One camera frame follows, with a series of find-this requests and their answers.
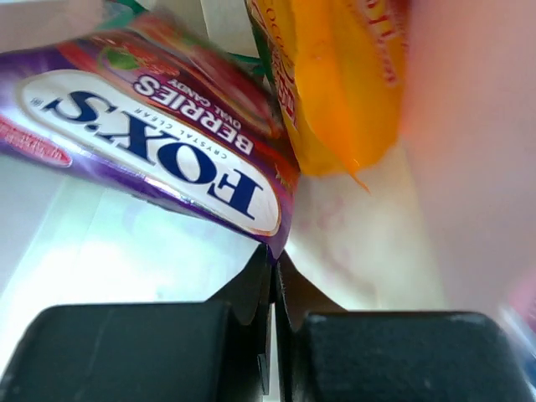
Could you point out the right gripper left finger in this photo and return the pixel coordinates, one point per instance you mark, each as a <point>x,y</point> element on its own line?
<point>215,350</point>

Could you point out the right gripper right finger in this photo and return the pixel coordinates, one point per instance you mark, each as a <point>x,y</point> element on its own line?
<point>327,353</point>

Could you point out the pink and cream paper bag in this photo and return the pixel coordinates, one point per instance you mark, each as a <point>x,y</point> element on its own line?
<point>445,221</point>

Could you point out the purple blue snack packet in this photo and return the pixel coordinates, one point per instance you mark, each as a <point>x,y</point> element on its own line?
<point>155,111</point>

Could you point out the teal mint candy packet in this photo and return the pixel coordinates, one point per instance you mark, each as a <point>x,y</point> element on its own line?
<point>117,14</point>

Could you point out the orange snack packet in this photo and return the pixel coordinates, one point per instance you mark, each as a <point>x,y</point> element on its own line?
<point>338,71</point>

